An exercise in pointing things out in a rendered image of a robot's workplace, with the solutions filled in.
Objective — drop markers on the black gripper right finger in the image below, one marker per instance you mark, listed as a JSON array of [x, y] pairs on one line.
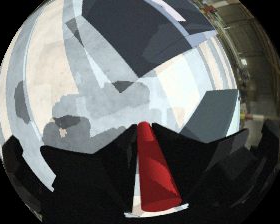
[[190, 161]]

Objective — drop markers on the red peg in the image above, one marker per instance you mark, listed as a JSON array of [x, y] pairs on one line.
[[158, 191]]

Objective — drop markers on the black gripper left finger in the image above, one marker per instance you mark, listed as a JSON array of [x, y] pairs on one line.
[[112, 168]]

